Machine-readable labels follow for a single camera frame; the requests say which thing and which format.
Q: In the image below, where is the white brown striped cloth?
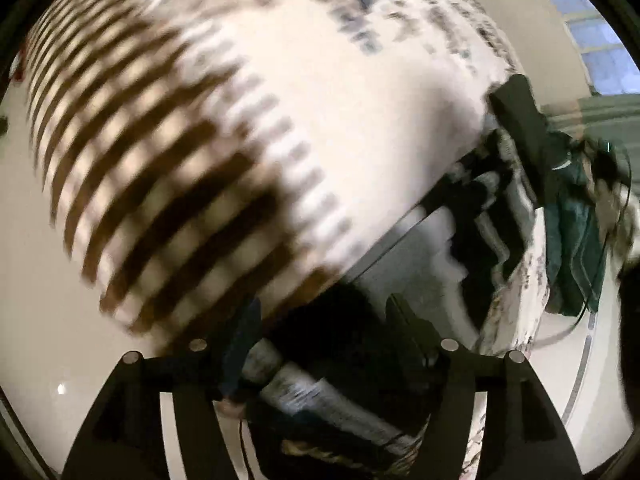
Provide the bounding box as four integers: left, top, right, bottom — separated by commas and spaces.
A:
22, 0, 554, 361

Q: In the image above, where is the green striped curtain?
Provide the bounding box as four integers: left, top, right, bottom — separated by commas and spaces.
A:
539, 94, 640, 133

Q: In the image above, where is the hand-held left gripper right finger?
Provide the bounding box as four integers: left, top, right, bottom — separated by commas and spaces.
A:
385, 292, 583, 480

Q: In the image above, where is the folded dark green quilt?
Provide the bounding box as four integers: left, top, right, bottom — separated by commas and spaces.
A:
542, 130, 609, 317

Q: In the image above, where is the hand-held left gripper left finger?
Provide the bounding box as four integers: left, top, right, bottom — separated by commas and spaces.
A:
74, 296, 263, 480

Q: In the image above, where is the striped knit sweater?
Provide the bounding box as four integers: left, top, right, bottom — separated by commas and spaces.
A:
220, 155, 547, 480

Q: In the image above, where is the white bed headboard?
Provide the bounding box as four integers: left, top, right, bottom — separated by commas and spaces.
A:
520, 280, 632, 480

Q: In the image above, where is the folded black garment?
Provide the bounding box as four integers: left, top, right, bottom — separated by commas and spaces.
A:
487, 73, 557, 209

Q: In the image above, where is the window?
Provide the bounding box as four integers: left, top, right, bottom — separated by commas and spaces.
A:
542, 0, 640, 97

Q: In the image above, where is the beige cloth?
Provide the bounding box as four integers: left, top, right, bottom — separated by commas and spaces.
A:
584, 150, 640, 272

